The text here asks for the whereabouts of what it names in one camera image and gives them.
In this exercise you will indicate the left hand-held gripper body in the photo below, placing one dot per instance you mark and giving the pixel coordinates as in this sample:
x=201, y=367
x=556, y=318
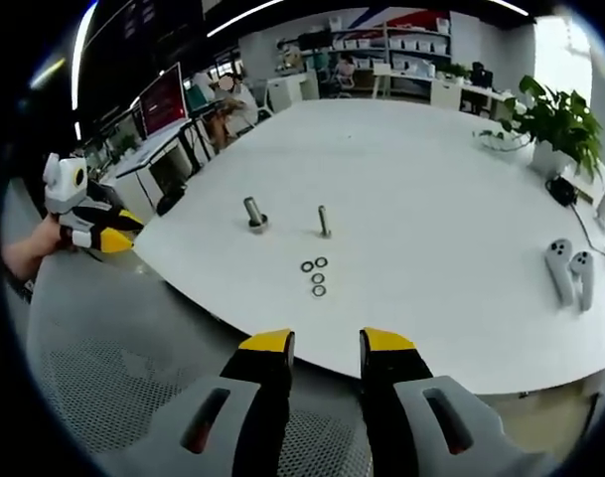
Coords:
x=66, y=181

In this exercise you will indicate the grey mesh chair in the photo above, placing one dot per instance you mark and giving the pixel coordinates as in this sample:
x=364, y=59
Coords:
x=108, y=348

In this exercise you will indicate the person's left hand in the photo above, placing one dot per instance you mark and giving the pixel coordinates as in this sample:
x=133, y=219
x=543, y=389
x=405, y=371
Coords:
x=51, y=238

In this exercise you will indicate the shelf with white bins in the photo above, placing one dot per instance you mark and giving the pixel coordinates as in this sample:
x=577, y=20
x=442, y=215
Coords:
x=391, y=42

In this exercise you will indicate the white ceiling light strip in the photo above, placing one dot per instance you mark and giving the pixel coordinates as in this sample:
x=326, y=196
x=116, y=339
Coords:
x=78, y=64
x=242, y=19

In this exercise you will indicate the thick threaded metal stud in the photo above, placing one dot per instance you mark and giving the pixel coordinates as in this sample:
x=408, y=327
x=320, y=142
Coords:
x=255, y=213

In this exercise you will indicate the black framed side desk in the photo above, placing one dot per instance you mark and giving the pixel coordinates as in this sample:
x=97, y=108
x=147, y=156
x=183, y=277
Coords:
x=178, y=149

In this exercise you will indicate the grey handheld controller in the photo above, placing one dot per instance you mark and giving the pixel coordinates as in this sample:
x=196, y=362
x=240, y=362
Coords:
x=560, y=270
x=583, y=280

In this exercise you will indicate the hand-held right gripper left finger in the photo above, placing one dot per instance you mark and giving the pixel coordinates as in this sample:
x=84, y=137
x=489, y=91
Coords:
x=257, y=387

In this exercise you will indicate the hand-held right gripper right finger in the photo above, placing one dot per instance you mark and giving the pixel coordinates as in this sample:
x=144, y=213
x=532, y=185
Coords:
x=391, y=382

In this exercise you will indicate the dark metal washer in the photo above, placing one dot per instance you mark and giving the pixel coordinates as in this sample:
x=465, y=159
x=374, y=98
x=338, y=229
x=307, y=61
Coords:
x=318, y=286
x=321, y=258
x=318, y=274
x=306, y=267

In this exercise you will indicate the black bag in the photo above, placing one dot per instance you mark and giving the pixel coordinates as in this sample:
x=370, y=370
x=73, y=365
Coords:
x=170, y=201

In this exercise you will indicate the laptop with red screen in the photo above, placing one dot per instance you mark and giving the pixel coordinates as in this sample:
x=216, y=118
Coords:
x=163, y=102

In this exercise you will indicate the white office desk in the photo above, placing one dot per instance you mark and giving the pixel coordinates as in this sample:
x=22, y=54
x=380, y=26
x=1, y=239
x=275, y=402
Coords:
x=456, y=89

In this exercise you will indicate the thin threaded metal stud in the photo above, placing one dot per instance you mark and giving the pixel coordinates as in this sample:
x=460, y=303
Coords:
x=323, y=221

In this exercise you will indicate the black power adapter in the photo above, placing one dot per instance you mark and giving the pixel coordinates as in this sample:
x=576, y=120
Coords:
x=561, y=190

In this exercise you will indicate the green potted plant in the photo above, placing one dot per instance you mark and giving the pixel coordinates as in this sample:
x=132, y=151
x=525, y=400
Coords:
x=555, y=119

